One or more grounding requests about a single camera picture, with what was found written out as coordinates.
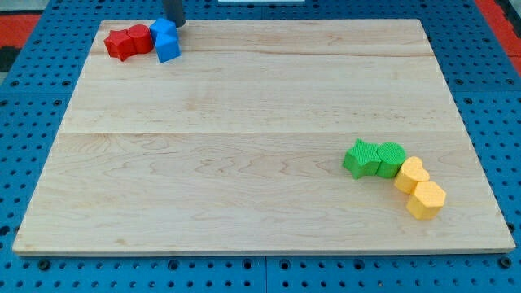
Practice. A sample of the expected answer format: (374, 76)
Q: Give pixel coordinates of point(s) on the blue pentagon block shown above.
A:
(167, 47)

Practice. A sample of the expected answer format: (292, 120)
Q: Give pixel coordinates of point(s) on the green cylinder block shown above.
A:
(392, 155)

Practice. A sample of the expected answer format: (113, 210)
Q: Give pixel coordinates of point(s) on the green star block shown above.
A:
(362, 159)

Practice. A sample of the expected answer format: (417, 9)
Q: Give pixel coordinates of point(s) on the yellow heart block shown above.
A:
(410, 174)

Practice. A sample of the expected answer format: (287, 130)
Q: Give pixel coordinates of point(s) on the blue cube block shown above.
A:
(163, 26)

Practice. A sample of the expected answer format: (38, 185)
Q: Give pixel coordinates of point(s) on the yellow hexagon block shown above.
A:
(426, 200)

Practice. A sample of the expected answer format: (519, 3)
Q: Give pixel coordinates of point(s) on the light wooden board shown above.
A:
(236, 148)

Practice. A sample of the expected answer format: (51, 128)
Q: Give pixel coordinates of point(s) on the red star block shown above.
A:
(120, 45)

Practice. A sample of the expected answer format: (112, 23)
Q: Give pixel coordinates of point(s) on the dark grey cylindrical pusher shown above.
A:
(174, 12)

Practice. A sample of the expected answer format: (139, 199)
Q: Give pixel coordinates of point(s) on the red cylinder block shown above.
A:
(141, 38)

